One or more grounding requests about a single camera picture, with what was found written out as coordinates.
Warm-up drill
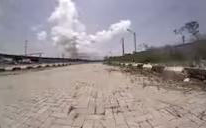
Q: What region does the dark pole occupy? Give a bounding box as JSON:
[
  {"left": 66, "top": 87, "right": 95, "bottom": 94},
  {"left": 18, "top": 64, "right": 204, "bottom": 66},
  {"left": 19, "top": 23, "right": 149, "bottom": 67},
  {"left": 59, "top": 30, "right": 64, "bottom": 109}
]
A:
[{"left": 121, "top": 36, "right": 126, "bottom": 57}]

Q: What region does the electricity pylon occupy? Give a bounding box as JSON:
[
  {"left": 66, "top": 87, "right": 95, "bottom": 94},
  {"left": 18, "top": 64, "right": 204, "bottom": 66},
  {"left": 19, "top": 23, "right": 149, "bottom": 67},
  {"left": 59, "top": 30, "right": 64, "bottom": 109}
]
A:
[{"left": 67, "top": 37, "right": 82, "bottom": 60}]

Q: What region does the pale brick paved path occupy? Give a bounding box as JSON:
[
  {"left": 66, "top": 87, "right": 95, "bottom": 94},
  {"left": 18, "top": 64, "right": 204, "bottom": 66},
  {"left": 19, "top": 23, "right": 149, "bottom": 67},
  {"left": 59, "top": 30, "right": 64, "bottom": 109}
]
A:
[{"left": 0, "top": 63, "right": 206, "bottom": 128}]

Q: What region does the street lamp pole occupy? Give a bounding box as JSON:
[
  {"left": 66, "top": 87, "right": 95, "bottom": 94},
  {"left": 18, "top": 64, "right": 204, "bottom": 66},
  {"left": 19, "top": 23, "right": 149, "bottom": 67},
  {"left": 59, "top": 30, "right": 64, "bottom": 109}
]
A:
[{"left": 126, "top": 28, "right": 138, "bottom": 54}]

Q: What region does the strip of dirt and debris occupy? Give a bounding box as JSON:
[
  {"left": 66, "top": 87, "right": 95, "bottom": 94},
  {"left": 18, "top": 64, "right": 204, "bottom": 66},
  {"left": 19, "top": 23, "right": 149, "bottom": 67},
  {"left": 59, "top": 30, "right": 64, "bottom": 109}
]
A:
[{"left": 104, "top": 63, "right": 206, "bottom": 92}]

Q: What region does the grassy embankment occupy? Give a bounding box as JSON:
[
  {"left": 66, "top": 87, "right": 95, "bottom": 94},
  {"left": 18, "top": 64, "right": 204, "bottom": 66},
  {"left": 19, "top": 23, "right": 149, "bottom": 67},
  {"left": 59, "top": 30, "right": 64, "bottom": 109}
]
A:
[{"left": 104, "top": 38, "right": 206, "bottom": 66}]

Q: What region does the black and white kerb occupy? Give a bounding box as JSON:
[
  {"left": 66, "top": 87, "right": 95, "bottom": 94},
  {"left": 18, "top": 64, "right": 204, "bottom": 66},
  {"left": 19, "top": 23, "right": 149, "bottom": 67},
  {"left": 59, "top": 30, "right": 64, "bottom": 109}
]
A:
[
  {"left": 0, "top": 62, "right": 74, "bottom": 73},
  {"left": 105, "top": 61, "right": 206, "bottom": 82}
]

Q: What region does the pale pole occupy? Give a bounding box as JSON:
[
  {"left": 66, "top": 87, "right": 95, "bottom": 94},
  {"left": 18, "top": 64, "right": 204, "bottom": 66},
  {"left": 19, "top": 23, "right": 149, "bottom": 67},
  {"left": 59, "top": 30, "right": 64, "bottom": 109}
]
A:
[{"left": 23, "top": 39, "right": 29, "bottom": 57}]

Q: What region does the bare tree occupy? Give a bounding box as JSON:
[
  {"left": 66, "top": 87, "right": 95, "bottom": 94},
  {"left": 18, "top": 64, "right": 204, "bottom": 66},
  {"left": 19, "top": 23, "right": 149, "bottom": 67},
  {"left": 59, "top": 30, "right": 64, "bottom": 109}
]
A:
[{"left": 173, "top": 20, "right": 201, "bottom": 44}]

